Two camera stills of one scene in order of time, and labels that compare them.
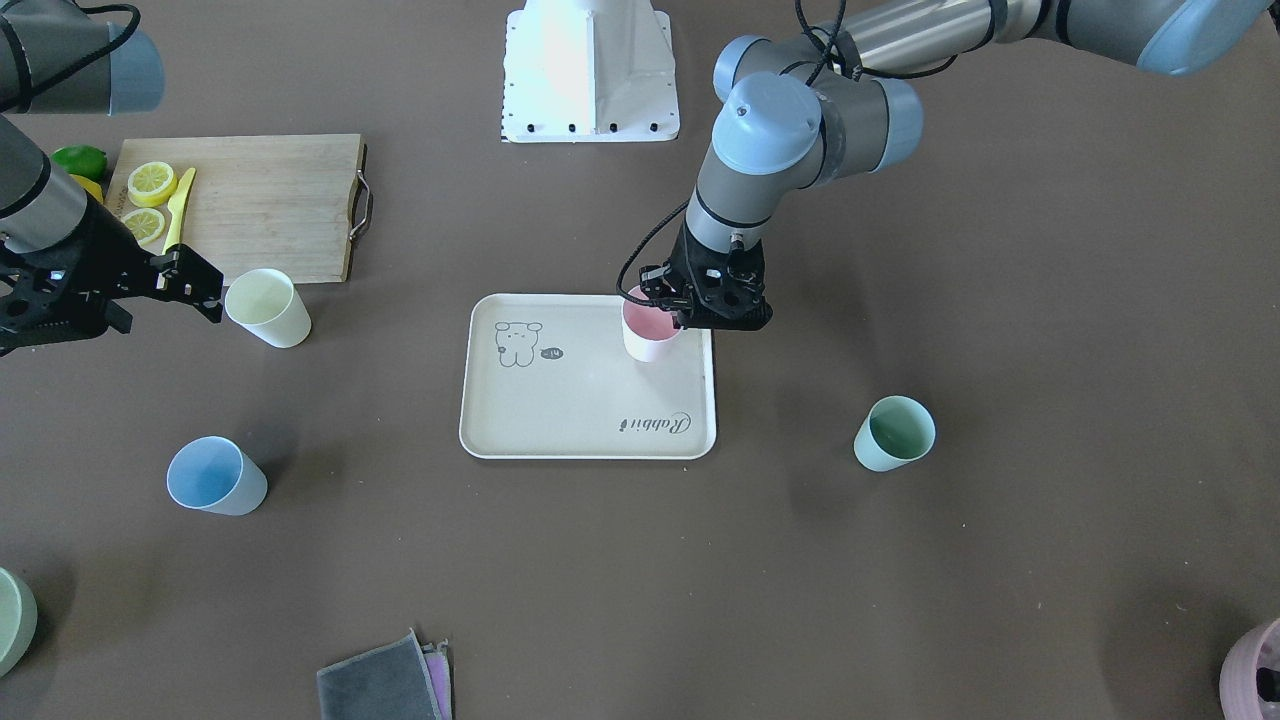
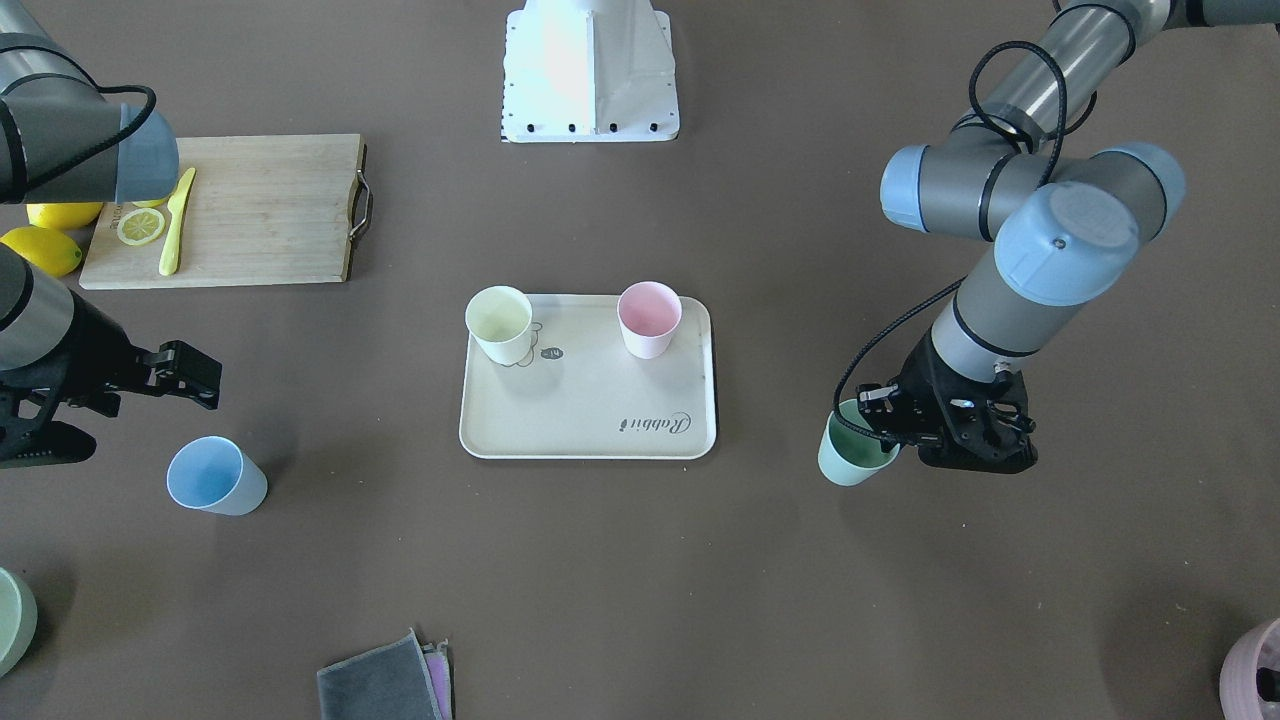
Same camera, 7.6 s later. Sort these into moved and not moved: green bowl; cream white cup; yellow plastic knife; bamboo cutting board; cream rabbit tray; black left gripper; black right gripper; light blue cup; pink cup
Moved: black right gripper; cream white cup; black left gripper
Not moved: pink cup; yellow plastic knife; bamboo cutting board; cream rabbit tray; light blue cup; green bowl
